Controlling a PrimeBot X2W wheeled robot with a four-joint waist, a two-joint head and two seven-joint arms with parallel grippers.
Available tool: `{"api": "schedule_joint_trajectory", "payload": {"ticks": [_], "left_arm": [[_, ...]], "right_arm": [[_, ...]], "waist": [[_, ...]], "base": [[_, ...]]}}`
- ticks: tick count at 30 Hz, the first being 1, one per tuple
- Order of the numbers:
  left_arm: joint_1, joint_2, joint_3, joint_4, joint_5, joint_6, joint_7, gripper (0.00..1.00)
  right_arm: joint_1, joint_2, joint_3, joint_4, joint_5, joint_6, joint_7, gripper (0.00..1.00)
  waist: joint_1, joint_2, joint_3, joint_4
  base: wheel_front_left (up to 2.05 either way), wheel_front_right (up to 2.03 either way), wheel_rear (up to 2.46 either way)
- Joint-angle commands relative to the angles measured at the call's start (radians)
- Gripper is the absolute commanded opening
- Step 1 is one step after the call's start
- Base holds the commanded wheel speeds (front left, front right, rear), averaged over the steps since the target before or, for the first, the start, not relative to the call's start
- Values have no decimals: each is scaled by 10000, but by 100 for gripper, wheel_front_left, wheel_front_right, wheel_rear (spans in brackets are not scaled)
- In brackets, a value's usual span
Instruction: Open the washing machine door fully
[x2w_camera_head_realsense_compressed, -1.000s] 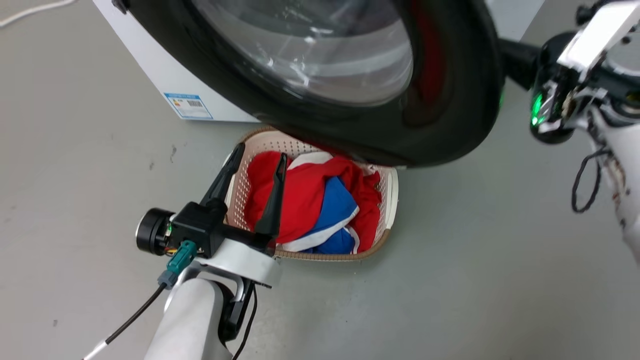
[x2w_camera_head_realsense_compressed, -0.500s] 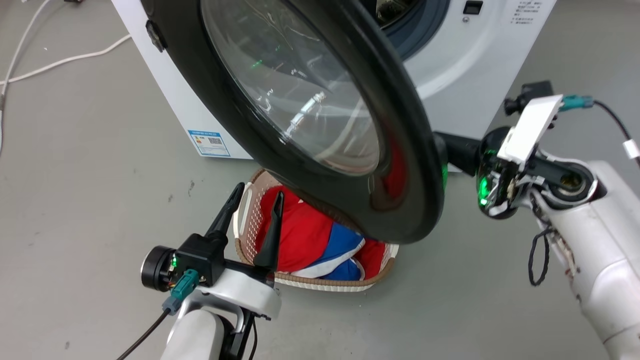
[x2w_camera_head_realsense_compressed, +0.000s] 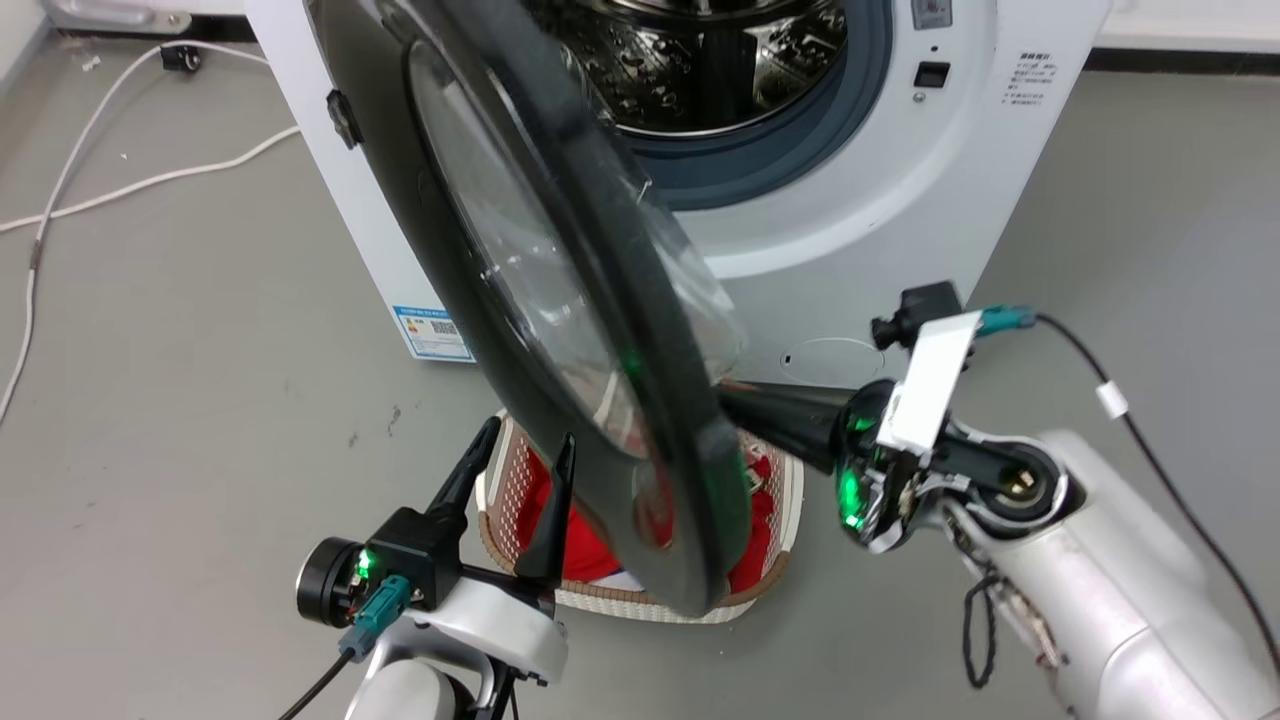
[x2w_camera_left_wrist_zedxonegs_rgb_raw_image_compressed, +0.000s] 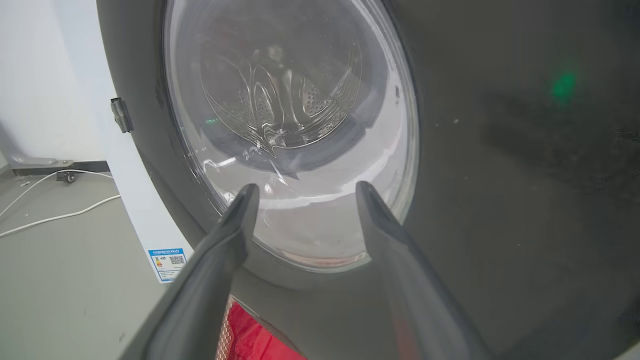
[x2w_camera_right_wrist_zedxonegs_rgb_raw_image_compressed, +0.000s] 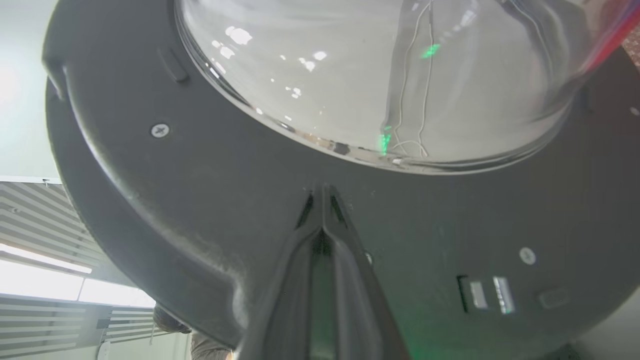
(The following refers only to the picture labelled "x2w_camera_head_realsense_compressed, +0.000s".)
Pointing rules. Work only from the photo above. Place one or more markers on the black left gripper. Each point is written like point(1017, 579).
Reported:
point(415, 555)

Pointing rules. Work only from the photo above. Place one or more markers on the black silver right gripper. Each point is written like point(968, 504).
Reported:
point(870, 490)

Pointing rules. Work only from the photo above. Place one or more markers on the black round glass washer door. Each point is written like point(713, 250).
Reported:
point(560, 300)

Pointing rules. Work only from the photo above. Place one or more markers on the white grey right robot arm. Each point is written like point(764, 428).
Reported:
point(1100, 600)

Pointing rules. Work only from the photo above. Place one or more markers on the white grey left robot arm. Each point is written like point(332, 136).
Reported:
point(500, 620)

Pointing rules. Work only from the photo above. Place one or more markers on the white front-load washing machine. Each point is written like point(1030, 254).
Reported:
point(930, 200)

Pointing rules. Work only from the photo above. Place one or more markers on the grey-blue rubber door gasket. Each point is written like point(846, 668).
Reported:
point(800, 150)

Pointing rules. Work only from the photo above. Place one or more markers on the white woven laundry basket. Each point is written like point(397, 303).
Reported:
point(780, 500)

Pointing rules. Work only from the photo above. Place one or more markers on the red clothing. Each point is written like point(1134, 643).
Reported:
point(755, 540)

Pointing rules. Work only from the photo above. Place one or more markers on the blue energy label sticker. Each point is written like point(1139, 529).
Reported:
point(435, 333)

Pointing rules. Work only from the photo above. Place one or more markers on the stainless steel washer drum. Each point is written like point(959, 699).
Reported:
point(700, 70)

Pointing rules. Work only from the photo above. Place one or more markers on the black floor plug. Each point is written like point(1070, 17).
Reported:
point(181, 58)

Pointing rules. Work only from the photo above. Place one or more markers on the black wrist camera white bracket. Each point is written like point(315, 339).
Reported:
point(930, 385)

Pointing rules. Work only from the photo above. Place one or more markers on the grey object by wall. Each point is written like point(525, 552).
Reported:
point(120, 14)

